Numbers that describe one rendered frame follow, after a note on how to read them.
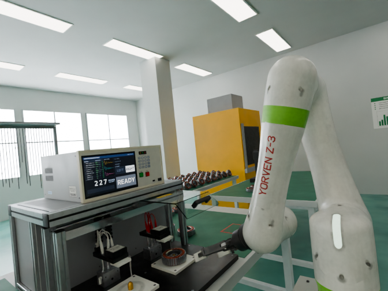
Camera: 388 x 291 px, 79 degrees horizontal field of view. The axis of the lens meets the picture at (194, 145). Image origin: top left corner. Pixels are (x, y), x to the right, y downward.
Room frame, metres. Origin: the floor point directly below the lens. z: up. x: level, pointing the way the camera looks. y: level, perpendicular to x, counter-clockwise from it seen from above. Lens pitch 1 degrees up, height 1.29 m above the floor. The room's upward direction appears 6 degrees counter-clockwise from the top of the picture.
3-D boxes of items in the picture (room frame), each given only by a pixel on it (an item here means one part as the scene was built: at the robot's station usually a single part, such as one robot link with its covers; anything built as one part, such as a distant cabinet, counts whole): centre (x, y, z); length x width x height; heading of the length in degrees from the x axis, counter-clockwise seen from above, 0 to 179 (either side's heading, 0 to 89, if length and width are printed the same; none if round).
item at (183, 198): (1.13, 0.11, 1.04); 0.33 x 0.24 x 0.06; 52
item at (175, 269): (1.08, 0.14, 0.78); 0.15 x 0.15 x 0.01; 52
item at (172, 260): (1.08, 0.14, 0.80); 0.11 x 0.11 x 0.04
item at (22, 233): (0.97, 0.73, 0.91); 0.28 x 0.03 x 0.32; 52
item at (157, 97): (5.25, 0.70, 1.65); 0.50 x 0.45 x 3.30; 52
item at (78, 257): (1.14, 0.42, 0.92); 0.66 x 0.01 x 0.30; 142
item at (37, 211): (1.18, 0.47, 1.09); 0.68 x 0.44 x 0.05; 142
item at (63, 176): (1.19, 0.46, 1.22); 0.44 x 0.39 x 0.20; 142
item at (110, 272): (0.97, 0.40, 0.80); 0.07 x 0.05 x 0.06; 142
